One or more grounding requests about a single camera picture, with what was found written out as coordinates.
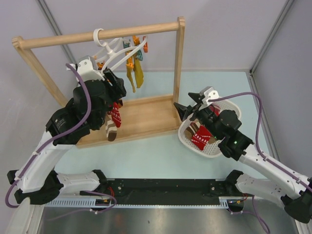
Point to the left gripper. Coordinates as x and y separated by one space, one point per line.
117 89

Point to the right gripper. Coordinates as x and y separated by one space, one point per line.
184 111

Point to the red patterned sock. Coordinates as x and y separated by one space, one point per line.
115 115
201 138

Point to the white plastic clip hanger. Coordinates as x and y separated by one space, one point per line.
109 51

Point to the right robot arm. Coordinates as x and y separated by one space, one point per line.
285 187

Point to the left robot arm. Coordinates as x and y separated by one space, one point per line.
94 104

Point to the white perforated plastic basket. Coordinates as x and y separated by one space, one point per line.
210 150

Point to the brown striped sock in basket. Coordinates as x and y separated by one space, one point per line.
192 129

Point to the orange clothes peg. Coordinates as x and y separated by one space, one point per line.
100 65

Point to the yellow-orange peg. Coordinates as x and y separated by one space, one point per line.
130 63

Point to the wooden clothes rack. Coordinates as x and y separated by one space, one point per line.
143 117

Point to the brown striped hanging sock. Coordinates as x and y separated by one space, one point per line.
110 128

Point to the teal peg far side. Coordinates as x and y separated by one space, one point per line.
126 45

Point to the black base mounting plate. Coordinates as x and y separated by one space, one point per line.
127 187

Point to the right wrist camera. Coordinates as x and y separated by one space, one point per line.
207 95

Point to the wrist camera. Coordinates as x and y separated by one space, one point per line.
87 69
207 95

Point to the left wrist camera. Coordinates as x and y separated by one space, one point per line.
87 69

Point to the white slotted cable duct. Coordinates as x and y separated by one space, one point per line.
146 202

